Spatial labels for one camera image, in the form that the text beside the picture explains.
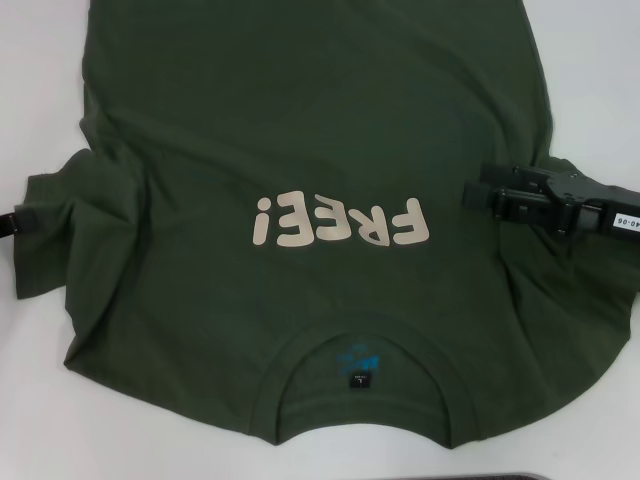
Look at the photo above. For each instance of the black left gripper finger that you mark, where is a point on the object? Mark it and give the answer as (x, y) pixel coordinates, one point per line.
(7, 226)

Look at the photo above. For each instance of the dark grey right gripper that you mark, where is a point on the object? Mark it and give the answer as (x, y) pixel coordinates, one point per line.
(595, 205)

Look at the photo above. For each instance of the dark green FREE t-shirt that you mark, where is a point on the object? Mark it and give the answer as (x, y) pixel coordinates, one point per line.
(320, 125)

